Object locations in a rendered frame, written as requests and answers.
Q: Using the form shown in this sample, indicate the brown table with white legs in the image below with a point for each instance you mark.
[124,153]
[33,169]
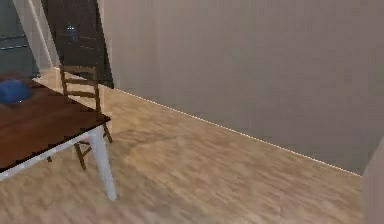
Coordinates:
[43,120]

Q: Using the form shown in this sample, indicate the dark brown room door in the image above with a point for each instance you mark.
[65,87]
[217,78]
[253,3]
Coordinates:
[78,36]

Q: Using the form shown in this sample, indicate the brown wooden ladder-back chair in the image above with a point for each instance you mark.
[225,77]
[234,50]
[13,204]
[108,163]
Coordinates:
[80,81]

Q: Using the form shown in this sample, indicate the blue rounded object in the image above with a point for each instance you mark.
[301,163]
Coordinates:
[13,90]

